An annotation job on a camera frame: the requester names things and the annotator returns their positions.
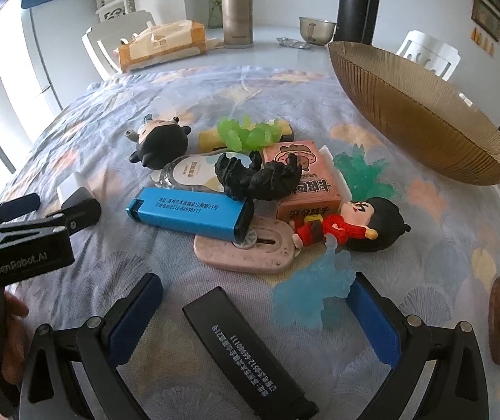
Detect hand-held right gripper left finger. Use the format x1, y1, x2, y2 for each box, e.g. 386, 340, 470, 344
16, 272, 163, 420

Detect small steel bowl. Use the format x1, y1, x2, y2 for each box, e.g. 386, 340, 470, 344
299, 16, 337, 47

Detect printed tablecloth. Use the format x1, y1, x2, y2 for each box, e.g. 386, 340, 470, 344
0, 63, 500, 420

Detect orange tissue pack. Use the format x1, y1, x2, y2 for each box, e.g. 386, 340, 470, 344
116, 20, 207, 74

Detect blue lighter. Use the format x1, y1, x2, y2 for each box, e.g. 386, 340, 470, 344
126, 187, 255, 242

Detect teal translucent plastic piece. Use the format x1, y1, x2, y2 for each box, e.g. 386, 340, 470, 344
333, 143, 401, 204

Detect dark framed picture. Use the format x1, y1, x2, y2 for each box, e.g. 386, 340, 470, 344
472, 0, 500, 42

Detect light blue translucent splash piece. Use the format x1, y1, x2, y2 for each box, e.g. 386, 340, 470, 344
273, 234, 358, 329

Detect black lighter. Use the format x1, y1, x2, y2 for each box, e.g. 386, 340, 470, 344
183, 286, 321, 420

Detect black-robed figurine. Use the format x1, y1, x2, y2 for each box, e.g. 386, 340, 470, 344
126, 114, 192, 170

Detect silver thermos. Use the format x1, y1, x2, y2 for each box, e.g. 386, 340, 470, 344
220, 0, 254, 50

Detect white plug adapter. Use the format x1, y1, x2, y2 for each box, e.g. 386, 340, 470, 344
56, 174, 95, 206

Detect orange wall stickers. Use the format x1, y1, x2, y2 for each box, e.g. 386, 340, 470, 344
469, 26, 495, 55

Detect person's left hand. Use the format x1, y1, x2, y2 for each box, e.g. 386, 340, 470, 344
0, 293, 28, 386

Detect black dragon figurine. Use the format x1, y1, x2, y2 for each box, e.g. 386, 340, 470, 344
214, 151, 303, 202

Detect amber ribbed glass bowl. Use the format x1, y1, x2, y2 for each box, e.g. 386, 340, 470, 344
328, 41, 500, 187

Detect red-robed figurine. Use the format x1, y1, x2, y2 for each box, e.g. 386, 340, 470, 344
293, 197, 411, 254

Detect small clear sanitizer bottle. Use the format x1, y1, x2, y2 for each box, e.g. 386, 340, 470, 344
151, 153, 251, 193

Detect yellow lighter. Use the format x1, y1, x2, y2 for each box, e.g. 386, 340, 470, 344
198, 119, 295, 154

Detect black thermos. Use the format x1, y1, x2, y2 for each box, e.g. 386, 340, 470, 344
335, 0, 384, 45

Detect pink speckled box cutter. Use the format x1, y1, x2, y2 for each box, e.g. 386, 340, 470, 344
194, 216, 303, 274

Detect foil blister pack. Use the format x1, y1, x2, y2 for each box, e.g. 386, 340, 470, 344
276, 37, 312, 50

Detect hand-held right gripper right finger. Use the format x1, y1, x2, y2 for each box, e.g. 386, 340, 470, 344
350, 271, 500, 420

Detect white chair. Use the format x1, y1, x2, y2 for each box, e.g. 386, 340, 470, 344
81, 11, 156, 82
395, 30, 461, 82

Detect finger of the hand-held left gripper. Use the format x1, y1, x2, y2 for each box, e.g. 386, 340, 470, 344
44, 188, 102, 232
0, 193, 41, 228

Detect green translucent plastic piece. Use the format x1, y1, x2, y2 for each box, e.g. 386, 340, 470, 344
217, 115, 283, 152

